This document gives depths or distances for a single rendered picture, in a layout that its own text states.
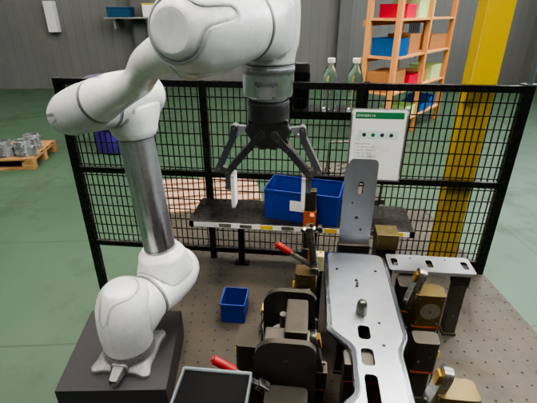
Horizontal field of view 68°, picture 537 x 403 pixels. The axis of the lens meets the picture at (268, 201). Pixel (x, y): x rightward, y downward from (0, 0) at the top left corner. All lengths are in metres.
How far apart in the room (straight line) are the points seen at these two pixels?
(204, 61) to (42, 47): 11.30
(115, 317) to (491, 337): 1.33
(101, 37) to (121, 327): 10.27
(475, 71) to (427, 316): 0.94
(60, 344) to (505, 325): 2.35
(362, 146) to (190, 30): 1.28
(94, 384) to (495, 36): 1.78
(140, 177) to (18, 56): 10.96
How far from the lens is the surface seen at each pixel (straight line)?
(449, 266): 1.53
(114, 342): 1.29
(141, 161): 1.18
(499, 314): 1.90
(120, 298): 1.22
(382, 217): 1.71
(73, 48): 11.49
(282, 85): 0.68
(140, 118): 1.13
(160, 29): 0.52
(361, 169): 1.43
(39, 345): 2.87
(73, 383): 1.41
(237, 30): 0.53
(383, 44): 6.08
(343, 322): 1.20
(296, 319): 0.92
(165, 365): 1.38
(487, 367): 1.65
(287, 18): 0.65
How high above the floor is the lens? 1.80
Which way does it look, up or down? 26 degrees down
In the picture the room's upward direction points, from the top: straight up
